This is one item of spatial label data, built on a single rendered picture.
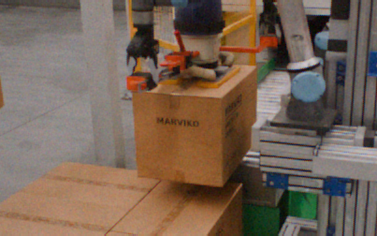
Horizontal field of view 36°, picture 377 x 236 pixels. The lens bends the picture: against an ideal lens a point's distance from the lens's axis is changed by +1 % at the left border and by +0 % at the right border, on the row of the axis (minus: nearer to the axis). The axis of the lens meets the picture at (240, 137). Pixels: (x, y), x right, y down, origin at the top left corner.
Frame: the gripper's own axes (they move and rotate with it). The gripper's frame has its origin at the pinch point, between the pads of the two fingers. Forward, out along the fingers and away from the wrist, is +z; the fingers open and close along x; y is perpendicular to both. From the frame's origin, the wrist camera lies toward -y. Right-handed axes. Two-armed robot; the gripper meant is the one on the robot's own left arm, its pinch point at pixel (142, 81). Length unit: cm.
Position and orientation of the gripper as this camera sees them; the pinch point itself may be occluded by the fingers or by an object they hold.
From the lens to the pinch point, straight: 209.3
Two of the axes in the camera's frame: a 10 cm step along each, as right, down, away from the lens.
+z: -0.2, 9.4, 3.4
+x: -9.6, -1.1, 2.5
